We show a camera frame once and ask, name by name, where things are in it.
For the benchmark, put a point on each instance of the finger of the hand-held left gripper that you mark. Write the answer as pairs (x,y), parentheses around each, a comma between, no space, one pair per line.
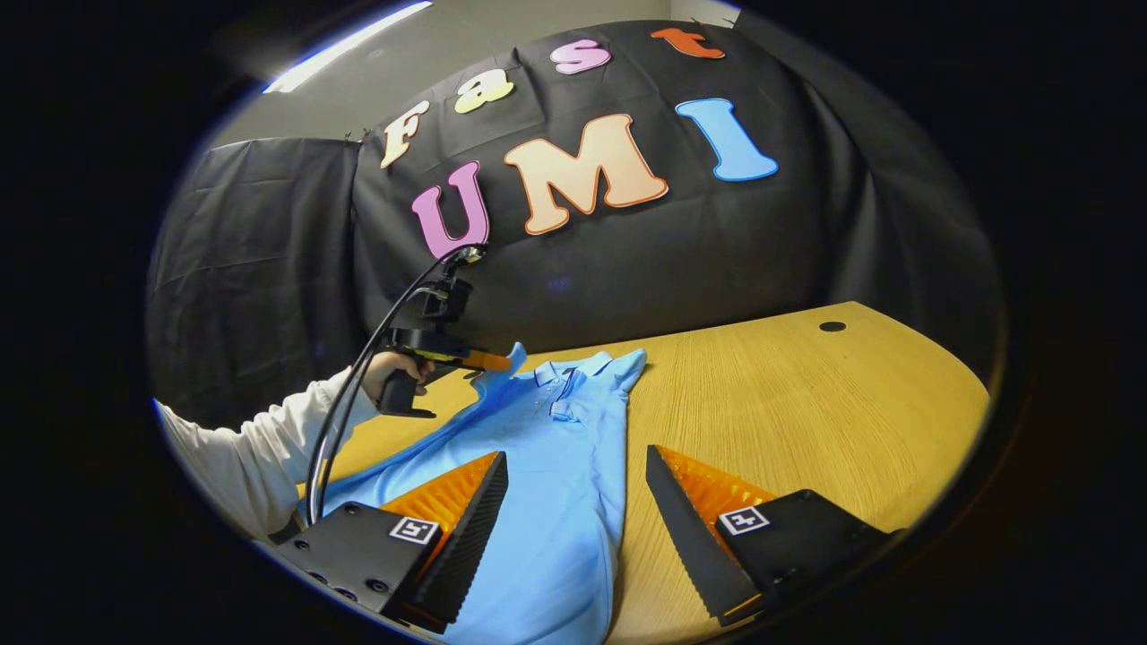
(488,360)

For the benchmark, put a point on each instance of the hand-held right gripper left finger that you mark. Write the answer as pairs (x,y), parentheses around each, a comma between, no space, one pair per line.
(470,528)

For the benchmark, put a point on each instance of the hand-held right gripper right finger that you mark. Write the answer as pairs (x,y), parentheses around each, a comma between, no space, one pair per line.
(690,537)

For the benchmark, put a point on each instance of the light blue T-shirt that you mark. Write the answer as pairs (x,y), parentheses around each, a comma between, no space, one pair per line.
(547,502)

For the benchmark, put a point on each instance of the black backdrop cloth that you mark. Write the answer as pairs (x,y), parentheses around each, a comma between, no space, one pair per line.
(672,251)

